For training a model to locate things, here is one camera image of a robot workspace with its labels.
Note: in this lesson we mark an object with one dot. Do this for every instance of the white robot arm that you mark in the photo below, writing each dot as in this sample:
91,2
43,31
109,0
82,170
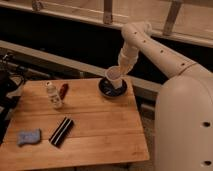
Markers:
184,104

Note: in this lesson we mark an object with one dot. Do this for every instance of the blue sponge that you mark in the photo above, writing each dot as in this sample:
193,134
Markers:
28,137

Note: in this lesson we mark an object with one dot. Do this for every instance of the black equipment at left edge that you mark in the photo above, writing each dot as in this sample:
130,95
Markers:
10,81

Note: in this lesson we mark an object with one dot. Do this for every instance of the red brown small object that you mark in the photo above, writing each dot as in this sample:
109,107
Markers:
63,90

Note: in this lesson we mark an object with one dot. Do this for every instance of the small white plastic bottle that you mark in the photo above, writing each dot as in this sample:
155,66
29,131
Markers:
53,95

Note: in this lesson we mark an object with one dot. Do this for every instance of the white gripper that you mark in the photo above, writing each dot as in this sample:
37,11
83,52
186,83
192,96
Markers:
127,58

